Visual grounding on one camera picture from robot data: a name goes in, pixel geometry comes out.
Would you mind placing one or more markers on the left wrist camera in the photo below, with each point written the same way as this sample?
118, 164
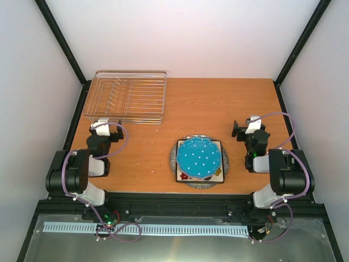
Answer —
100, 127

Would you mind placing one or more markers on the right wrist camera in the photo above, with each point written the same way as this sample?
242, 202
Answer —
254, 123

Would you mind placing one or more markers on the black aluminium frame rail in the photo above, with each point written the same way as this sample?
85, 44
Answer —
228, 208

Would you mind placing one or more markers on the white square floral plate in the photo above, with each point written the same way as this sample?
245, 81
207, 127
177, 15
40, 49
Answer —
199, 160

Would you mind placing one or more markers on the light blue cable duct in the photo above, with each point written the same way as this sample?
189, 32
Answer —
149, 229

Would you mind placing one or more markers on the blue polka dot plate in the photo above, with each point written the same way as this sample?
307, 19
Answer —
199, 157

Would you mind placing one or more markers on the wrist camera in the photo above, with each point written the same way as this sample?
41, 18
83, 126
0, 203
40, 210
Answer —
100, 127
254, 123

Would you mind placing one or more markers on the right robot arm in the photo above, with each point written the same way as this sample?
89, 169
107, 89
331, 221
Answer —
289, 172

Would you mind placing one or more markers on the chrome wire dish rack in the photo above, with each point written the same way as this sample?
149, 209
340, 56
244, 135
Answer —
131, 96

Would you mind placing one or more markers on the grey speckled round plate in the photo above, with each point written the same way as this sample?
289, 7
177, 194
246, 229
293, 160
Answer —
198, 183

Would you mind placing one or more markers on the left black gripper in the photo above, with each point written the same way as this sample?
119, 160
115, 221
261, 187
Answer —
115, 138

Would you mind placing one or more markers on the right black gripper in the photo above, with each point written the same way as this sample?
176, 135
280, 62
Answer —
240, 130

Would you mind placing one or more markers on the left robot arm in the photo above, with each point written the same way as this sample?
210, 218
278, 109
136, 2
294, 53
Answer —
70, 171

